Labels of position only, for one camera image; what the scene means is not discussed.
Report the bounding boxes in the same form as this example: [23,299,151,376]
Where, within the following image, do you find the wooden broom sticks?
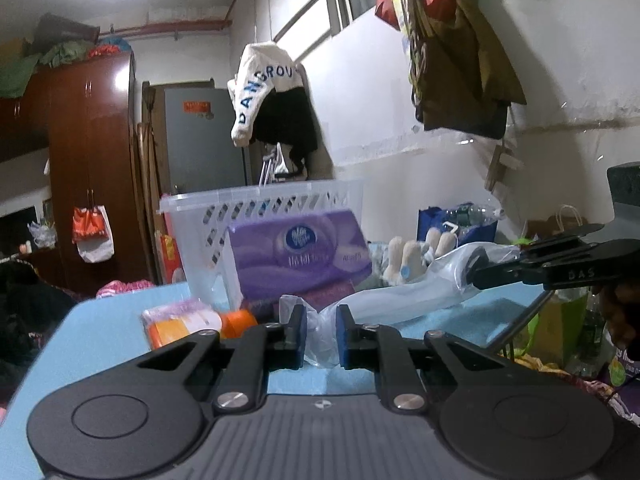
[137,81,162,283]

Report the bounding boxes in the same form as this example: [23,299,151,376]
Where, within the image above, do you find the purple printed packet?
[604,349,640,413]

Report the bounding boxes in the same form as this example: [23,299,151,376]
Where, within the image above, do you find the white lettered jacket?
[227,42,307,149]

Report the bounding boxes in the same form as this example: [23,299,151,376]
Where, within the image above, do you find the pink cloth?
[95,280,157,302]

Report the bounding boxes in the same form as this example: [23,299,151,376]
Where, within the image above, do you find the white plastic basket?
[159,178,365,307]

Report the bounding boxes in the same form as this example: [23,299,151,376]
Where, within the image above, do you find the clear plastic bag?
[278,241,507,368]

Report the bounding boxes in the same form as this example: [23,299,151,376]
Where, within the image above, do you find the orange and white plastic bag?
[71,205,115,264]

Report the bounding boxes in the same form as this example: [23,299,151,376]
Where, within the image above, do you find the olive hanging bags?
[400,0,527,140]

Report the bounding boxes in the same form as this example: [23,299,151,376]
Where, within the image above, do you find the red printed packet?
[159,232,187,287]

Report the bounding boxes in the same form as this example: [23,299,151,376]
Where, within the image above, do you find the dark suitcase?
[31,12,101,45]

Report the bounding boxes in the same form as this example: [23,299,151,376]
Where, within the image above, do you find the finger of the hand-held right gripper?
[469,239,640,292]
[517,223,607,261]

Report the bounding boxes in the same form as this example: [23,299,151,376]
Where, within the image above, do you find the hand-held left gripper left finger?
[136,304,307,413]

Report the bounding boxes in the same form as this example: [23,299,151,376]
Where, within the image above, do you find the pink and orange wrapped packet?
[141,297,223,352]

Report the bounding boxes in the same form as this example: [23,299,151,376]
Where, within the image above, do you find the purple tissue pack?
[222,208,375,308]

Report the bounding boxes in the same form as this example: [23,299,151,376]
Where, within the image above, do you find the metal clothes rod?
[272,0,383,43]

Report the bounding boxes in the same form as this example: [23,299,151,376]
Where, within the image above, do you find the red wall pipe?
[97,18,234,39]

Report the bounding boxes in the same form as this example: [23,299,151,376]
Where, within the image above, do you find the wooden wall bracket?
[484,141,524,194]

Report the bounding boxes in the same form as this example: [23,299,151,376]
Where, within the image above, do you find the green cloth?
[0,40,97,99]

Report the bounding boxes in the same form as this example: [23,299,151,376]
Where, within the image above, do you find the grey door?
[150,79,252,197]

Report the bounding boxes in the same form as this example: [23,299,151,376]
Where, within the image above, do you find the clothes hangers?
[257,142,292,187]

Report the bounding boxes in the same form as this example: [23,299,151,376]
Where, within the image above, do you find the blue shopping bag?
[417,205,501,247]

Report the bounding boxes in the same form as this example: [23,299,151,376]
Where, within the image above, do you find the brown paper bag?
[525,205,590,241]

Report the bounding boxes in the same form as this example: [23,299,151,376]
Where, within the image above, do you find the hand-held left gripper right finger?
[336,304,505,415]

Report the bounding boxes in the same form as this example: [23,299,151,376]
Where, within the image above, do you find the person's right hand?
[597,284,640,356]

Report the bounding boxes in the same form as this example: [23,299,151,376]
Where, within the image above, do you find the brown wooden wardrobe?
[0,52,152,297]

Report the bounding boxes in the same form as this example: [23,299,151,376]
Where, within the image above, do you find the clear plastic bottle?
[450,203,505,233]

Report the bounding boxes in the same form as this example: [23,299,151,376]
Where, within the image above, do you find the green bag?
[529,290,590,357]

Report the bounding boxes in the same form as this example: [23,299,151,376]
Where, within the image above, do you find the orange bottle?
[219,310,259,340]

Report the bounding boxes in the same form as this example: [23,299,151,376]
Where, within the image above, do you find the black hanging garment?
[253,87,321,179]

